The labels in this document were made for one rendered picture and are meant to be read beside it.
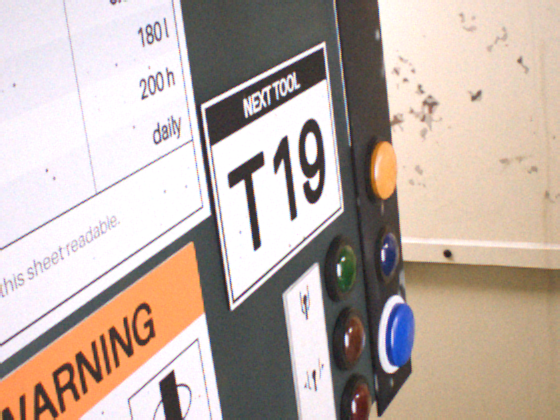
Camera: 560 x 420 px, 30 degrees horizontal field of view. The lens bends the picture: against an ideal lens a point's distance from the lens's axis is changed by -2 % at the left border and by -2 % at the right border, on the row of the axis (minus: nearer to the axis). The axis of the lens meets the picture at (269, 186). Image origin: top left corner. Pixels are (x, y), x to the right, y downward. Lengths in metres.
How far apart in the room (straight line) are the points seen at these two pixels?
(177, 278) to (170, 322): 0.01
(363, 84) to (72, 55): 0.20
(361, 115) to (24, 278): 0.22
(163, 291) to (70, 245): 0.05
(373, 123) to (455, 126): 0.75
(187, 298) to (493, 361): 1.01
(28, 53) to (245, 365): 0.15
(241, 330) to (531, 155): 0.86
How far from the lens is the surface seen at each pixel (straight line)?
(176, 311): 0.32
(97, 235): 0.28
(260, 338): 0.37
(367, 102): 0.45
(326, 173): 0.41
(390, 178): 0.46
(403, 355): 0.49
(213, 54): 0.34
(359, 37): 0.44
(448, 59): 1.19
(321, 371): 0.42
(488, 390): 1.34
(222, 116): 0.34
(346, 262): 0.42
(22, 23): 0.26
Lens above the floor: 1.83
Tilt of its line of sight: 17 degrees down
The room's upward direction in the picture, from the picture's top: 7 degrees counter-clockwise
